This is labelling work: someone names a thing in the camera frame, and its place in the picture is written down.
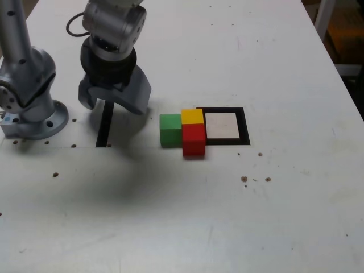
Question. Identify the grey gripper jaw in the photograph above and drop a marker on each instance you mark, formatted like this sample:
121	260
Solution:
133	96
84	96

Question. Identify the green cube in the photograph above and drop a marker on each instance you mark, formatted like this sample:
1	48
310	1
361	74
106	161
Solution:
170	130

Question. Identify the yellow cube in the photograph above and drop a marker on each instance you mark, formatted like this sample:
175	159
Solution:
192	116

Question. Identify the red cube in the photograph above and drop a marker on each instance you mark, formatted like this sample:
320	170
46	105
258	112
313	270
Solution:
193	140

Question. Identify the black tape square outline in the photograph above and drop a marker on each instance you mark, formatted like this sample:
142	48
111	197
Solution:
244	128

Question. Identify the black tape strip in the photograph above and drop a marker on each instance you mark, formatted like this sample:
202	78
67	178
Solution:
102	133

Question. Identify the grey metal bar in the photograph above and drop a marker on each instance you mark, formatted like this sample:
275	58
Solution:
351	69

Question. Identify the white furniture frame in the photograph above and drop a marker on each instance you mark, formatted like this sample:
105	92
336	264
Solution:
322	14

